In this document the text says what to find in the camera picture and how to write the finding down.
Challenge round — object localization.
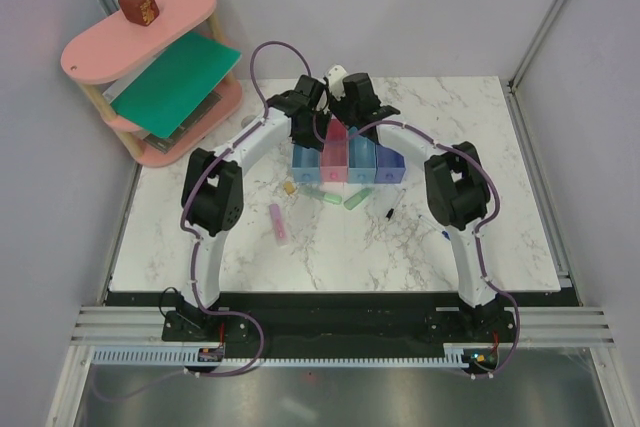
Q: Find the pink plastic bin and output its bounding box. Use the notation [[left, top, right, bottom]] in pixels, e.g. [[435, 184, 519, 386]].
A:
[[320, 119, 348, 183]]

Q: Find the light blue plastic bin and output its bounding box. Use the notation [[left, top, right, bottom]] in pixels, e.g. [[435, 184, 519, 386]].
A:
[[347, 128, 377, 184]]

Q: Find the purple blue plastic bin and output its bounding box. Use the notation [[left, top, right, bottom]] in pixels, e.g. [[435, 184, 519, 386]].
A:
[[374, 145, 406, 184]]

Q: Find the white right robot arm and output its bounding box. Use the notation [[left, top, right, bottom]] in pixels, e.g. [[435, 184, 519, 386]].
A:
[[325, 66, 520, 341]]

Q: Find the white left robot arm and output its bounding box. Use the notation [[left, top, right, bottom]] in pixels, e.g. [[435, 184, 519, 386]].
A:
[[162, 75, 326, 342]]

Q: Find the light green highlighter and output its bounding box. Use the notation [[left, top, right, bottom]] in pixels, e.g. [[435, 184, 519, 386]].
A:
[[343, 187, 373, 211]]

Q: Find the pink highlighter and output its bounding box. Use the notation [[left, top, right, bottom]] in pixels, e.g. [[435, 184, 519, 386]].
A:
[[269, 203, 288, 246]]

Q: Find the green board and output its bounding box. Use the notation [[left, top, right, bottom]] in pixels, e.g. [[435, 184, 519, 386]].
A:
[[111, 32, 241, 138]]

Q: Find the blue capped white marker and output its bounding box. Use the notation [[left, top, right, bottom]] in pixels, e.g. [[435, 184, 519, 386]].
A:
[[418, 214, 450, 240]]

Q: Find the pink two-tier shelf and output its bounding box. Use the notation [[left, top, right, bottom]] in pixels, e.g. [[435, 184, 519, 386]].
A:
[[60, 0, 242, 167]]

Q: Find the brown wooden cube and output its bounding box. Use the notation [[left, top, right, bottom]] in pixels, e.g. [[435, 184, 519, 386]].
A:
[[118, 0, 160, 27]]

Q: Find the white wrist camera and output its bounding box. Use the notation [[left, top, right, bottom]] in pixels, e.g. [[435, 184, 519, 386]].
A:
[[324, 65, 348, 99]]

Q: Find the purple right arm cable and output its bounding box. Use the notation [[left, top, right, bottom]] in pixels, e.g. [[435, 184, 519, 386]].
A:
[[312, 114, 521, 381]]

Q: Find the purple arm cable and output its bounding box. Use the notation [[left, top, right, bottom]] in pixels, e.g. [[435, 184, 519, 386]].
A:
[[92, 41, 321, 403], [312, 114, 521, 381]]

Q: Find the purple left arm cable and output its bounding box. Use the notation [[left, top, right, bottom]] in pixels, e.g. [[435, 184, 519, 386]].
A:
[[92, 41, 321, 403]]

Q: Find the aluminium frame rail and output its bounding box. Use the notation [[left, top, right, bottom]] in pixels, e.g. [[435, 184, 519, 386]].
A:
[[502, 0, 599, 305]]

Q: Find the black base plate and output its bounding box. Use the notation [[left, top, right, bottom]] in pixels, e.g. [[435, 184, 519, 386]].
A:
[[106, 289, 579, 358]]

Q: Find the white slotted cable duct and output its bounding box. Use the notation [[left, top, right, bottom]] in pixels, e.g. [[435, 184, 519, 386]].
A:
[[92, 345, 497, 368]]

